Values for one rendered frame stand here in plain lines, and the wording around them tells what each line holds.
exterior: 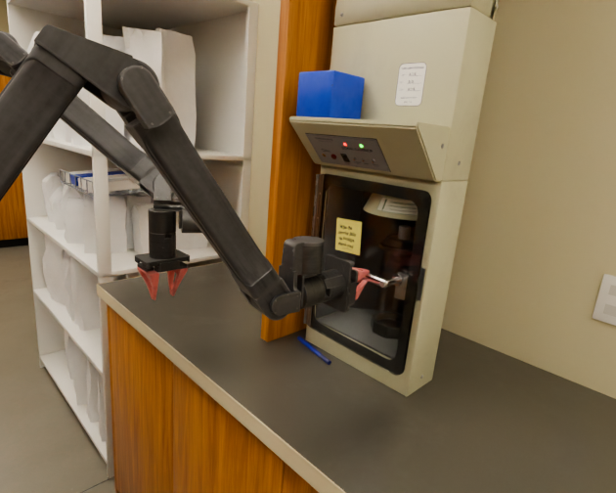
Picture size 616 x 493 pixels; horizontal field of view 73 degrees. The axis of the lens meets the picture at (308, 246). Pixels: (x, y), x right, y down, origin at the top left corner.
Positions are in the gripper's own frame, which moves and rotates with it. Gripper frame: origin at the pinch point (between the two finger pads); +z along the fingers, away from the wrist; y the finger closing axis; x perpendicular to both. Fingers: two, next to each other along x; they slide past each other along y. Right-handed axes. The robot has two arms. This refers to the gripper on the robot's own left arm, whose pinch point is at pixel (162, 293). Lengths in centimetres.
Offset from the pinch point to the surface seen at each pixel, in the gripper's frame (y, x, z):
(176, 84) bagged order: 52, 91, -54
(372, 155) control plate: 27, -34, -35
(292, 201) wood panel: 29.7, -9.4, -21.4
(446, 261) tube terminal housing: 41, -46, -14
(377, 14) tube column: 33, -27, -62
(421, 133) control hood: 23, -46, -39
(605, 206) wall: 76, -66, -27
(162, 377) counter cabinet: 6.4, 13.6, 30.8
